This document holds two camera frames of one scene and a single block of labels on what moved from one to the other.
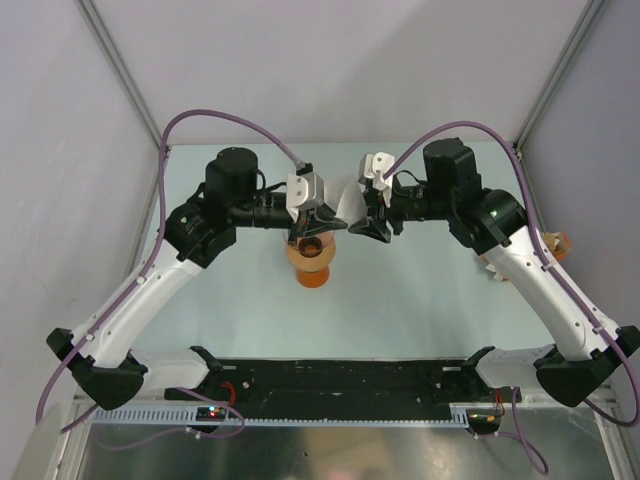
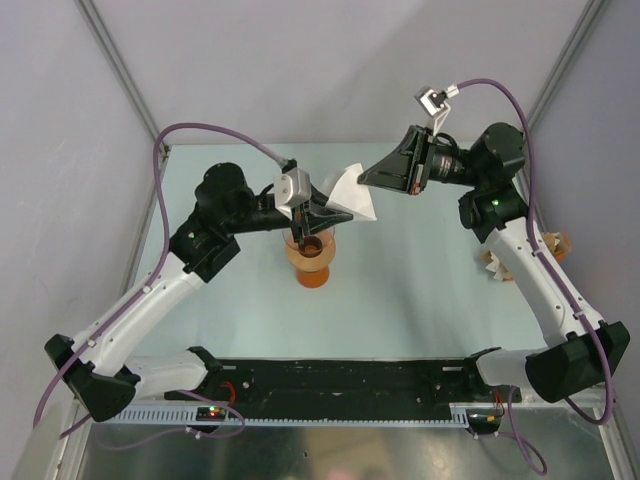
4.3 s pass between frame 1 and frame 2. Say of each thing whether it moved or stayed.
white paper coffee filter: moved
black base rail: stayed
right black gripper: moved
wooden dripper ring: stayed
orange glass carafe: stayed
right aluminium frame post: stayed
